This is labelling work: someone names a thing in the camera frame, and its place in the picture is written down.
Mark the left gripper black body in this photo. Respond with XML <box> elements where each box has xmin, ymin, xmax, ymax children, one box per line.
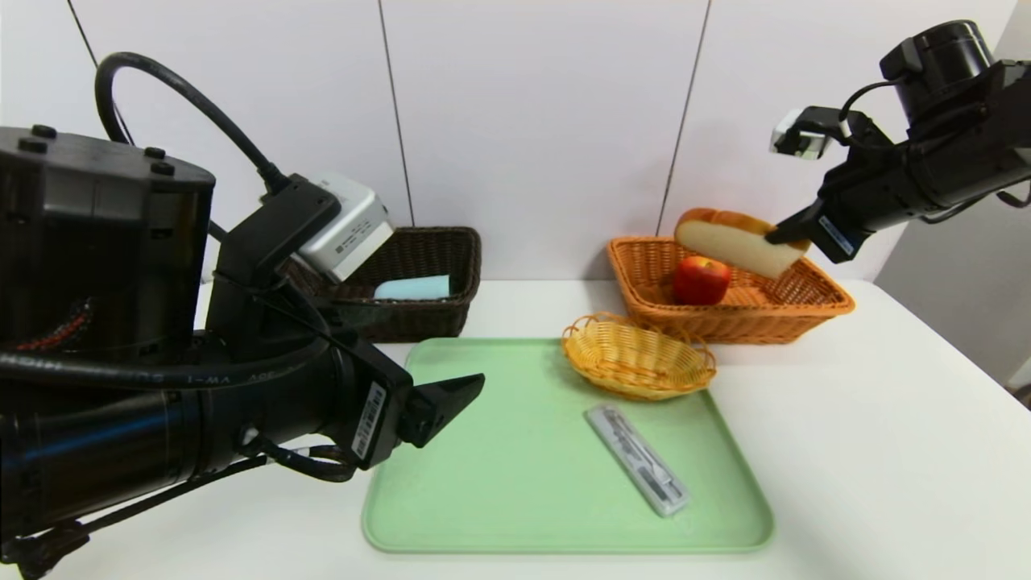
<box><xmin>259</xmin><ymin>330</ymin><xmax>415</xmax><ymax>471</ymax></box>

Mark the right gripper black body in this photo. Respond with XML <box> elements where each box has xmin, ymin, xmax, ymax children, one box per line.
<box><xmin>803</xmin><ymin>143</ymin><xmax>917</xmax><ymax>264</ymax></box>

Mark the slice of white bread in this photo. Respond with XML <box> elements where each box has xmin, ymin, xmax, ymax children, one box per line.
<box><xmin>674</xmin><ymin>208</ymin><xmax>811</xmax><ymax>281</ymax></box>

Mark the red apple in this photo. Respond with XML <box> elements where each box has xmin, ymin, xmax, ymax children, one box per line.
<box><xmin>673</xmin><ymin>256</ymin><xmax>732</xmax><ymax>306</ymax></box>

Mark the blue-grey plastic cup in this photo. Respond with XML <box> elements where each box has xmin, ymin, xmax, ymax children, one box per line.
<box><xmin>373</xmin><ymin>275</ymin><xmax>453</xmax><ymax>302</ymax></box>

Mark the grey cutlery case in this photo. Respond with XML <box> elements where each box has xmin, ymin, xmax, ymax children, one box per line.
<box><xmin>583</xmin><ymin>403</ymin><xmax>692</xmax><ymax>518</ymax></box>

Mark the orange wicker basket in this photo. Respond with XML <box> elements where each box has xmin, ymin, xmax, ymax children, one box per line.
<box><xmin>607</xmin><ymin>236</ymin><xmax>856</xmax><ymax>346</ymax></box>

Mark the dark brown wicker basket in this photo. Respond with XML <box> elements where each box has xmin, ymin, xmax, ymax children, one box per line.
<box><xmin>278</xmin><ymin>227</ymin><xmax>482</xmax><ymax>345</ymax></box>

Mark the small yellow wicker basket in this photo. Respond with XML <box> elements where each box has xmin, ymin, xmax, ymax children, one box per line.
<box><xmin>561</xmin><ymin>313</ymin><xmax>718</xmax><ymax>402</ymax></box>

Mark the light green plastic tray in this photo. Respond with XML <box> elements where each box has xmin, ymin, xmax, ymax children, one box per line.
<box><xmin>362</xmin><ymin>337</ymin><xmax>776</xmax><ymax>555</ymax></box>

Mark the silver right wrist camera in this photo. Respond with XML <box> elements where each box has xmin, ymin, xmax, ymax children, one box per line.
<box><xmin>769</xmin><ymin>106</ymin><xmax>848</xmax><ymax>160</ymax></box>

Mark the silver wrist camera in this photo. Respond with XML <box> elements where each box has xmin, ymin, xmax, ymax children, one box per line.
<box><xmin>292</xmin><ymin>172</ymin><xmax>396</xmax><ymax>284</ymax></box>
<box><xmin>769</xmin><ymin>106</ymin><xmax>848</xmax><ymax>160</ymax></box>

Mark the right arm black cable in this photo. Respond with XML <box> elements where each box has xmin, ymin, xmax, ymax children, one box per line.
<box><xmin>840</xmin><ymin>79</ymin><xmax>901</xmax><ymax>134</ymax></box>

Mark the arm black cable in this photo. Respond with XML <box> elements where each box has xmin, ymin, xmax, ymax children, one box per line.
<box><xmin>840</xmin><ymin>79</ymin><xmax>901</xmax><ymax>134</ymax></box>
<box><xmin>94</xmin><ymin>52</ymin><xmax>292</xmax><ymax>197</ymax></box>

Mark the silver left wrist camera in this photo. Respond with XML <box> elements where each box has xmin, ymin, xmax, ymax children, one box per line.
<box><xmin>292</xmin><ymin>172</ymin><xmax>396</xmax><ymax>284</ymax></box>

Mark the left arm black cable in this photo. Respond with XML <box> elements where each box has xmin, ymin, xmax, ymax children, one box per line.
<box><xmin>94</xmin><ymin>52</ymin><xmax>292</xmax><ymax>197</ymax></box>

